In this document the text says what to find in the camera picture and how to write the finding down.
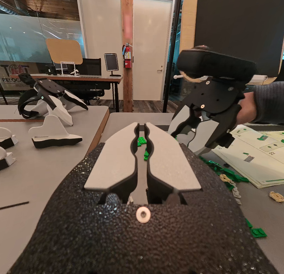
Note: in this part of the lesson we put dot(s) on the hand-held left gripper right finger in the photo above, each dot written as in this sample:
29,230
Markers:
173,165

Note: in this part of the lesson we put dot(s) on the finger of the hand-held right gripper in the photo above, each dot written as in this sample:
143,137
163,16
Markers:
179,123
204,134

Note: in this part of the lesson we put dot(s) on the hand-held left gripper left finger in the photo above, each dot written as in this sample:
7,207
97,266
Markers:
113,163

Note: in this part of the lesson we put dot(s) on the pile of green building bricks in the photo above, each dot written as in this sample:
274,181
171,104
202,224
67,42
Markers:
230,173

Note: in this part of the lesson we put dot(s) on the pale green instruction booklet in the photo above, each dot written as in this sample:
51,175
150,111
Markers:
255,167

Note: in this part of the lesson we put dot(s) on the person's right forearm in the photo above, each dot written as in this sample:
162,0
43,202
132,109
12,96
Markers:
270,101

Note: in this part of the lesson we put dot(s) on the grey desk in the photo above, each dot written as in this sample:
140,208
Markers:
255,211

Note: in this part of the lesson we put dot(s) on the wooden panel desk lamp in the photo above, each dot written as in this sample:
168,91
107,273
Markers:
64,51

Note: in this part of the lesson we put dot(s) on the person's right hand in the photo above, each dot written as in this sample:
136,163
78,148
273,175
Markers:
248,107

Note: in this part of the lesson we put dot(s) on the tan round brick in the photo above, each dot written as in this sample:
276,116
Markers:
276,196
225,178

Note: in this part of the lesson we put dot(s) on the black pole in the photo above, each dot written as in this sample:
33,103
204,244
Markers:
172,56

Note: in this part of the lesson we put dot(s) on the grey table brown edge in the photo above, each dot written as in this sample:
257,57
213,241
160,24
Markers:
44,172

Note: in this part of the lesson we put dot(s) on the loose grey finger part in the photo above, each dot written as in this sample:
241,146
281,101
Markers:
5,158
51,129
6,135

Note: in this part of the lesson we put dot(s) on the white door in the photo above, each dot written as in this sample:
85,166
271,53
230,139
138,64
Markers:
153,45

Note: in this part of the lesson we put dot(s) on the red fire extinguisher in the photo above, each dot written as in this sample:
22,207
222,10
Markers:
127,56

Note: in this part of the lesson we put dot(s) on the brown top office table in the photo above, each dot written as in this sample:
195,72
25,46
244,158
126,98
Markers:
88,77

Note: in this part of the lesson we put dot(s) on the tablet on black stand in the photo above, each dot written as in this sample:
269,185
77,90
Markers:
111,62

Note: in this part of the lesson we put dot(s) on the green flat tile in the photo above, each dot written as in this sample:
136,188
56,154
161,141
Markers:
248,223

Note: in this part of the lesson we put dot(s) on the black office chair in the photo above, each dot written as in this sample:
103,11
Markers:
88,67

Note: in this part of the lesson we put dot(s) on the spare black grey gripper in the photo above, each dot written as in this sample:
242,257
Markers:
48,86

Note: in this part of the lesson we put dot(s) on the thin black rod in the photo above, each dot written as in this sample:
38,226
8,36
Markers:
13,205

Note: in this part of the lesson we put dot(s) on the green square brick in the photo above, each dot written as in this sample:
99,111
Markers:
258,232

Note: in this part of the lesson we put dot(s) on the printed cardboard box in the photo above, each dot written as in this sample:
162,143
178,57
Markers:
11,78

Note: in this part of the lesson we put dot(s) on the wooden post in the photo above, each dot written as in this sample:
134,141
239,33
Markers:
127,90

